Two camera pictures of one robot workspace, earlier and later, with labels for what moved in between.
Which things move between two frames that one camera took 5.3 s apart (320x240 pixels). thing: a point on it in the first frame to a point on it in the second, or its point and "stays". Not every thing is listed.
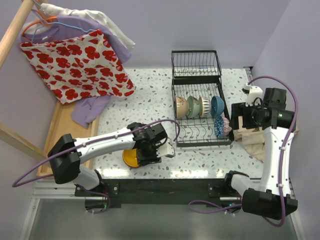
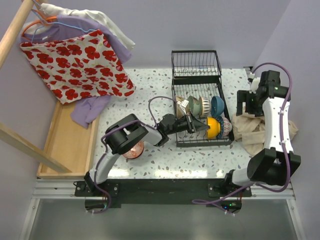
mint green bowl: [193, 107] stays
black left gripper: [148, 158] to [189, 124]
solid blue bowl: [217, 106] stays
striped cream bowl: [204, 106] stays
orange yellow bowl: [130, 157] to [215, 127]
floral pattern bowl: [181, 107] stays
